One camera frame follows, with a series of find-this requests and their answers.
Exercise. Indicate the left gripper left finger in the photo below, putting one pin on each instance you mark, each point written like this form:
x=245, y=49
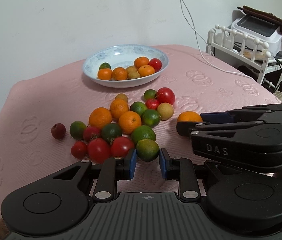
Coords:
x=60, y=201

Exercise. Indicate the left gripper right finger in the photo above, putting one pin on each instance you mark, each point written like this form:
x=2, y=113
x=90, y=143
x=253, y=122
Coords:
x=233, y=198

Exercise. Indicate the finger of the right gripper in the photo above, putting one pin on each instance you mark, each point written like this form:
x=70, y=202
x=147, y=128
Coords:
x=246, y=114
x=185, y=128

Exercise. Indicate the orange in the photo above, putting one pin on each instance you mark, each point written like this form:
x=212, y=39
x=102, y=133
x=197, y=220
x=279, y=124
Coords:
x=189, y=116

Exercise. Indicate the green lime front pile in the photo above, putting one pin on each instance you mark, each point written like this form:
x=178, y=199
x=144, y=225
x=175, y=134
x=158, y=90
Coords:
x=143, y=132

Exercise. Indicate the green lime pile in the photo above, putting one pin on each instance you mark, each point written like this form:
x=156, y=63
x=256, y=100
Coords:
x=77, y=129
x=143, y=132

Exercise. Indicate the tan longan right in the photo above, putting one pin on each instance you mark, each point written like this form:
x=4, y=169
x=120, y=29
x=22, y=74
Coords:
x=165, y=110

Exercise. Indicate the tan longan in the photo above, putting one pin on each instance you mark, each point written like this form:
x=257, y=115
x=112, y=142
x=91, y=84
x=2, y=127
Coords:
x=122, y=96
x=165, y=110

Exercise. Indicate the large red tomato right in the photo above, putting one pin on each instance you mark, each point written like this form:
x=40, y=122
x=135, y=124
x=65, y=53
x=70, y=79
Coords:
x=165, y=95

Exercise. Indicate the small red fruit centre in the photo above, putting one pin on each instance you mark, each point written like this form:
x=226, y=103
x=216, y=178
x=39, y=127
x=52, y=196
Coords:
x=152, y=103

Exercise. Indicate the small green lime top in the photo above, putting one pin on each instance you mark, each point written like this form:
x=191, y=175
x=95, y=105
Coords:
x=149, y=94

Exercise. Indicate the orange tangerine front pile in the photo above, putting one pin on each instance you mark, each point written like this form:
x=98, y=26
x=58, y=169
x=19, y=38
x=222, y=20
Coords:
x=129, y=121

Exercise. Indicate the orange tangerine pile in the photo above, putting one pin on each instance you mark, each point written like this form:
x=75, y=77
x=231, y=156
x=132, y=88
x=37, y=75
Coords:
x=100, y=117
x=129, y=121
x=118, y=107

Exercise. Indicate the small red tomato front left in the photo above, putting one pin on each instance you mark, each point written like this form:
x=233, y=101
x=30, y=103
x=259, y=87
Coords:
x=79, y=150

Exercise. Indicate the small red tomato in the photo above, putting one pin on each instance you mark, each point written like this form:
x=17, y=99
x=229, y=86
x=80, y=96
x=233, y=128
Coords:
x=79, y=150
x=91, y=133

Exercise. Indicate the tan longan top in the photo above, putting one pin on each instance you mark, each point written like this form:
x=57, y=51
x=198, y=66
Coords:
x=122, y=96

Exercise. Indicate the orange tangerine middle pile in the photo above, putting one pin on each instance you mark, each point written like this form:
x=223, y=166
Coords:
x=118, y=107

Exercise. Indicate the dark green lime centre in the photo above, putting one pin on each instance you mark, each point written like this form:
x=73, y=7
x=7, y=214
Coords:
x=110, y=132

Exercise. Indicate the dark red small fruit left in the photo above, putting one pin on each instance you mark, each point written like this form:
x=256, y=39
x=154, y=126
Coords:
x=58, y=131

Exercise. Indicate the green lime left pile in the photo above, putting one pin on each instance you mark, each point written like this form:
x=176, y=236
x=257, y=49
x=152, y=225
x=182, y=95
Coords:
x=77, y=129

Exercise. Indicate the small red tomato middle left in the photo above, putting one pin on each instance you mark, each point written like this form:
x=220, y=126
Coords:
x=91, y=133

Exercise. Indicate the white appliance box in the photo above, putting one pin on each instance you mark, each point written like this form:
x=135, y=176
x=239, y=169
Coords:
x=261, y=29

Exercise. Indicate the pink embossed tablecloth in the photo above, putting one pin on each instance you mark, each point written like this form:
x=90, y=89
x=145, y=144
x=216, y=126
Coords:
x=28, y=151

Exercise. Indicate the orange tangerine left pile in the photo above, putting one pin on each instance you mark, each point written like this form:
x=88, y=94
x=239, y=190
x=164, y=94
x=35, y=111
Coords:
x=100, y=117

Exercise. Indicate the blue floral white bowl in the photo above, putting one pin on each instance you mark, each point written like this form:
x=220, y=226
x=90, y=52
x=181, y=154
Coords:
x=123, y=56

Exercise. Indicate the brown cloth on appliance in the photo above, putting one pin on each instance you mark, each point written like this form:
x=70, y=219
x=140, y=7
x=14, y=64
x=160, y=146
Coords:
x=269, y=17

